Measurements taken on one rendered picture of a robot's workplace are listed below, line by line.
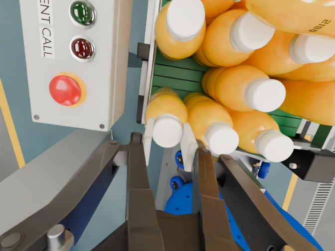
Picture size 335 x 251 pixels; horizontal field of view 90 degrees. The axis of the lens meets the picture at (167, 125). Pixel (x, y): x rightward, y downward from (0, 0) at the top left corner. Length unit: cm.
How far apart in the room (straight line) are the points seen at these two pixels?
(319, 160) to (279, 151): 23
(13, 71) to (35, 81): 145
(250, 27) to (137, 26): 117
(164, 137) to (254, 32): 15
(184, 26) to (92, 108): 15
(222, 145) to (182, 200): 18
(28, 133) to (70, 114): 155
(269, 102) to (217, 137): 7
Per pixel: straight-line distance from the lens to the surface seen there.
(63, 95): 24
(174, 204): 36
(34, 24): 26
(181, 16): 20
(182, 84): 42
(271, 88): 23
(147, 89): 34
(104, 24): 23
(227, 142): 23
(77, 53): 22
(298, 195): 221
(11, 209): 88
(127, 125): 142
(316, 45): 26
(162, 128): 21
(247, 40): 22
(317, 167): 50
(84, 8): 23
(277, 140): 26
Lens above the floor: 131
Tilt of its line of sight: 71 degrees down
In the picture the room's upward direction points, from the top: 177 degrees clockwise
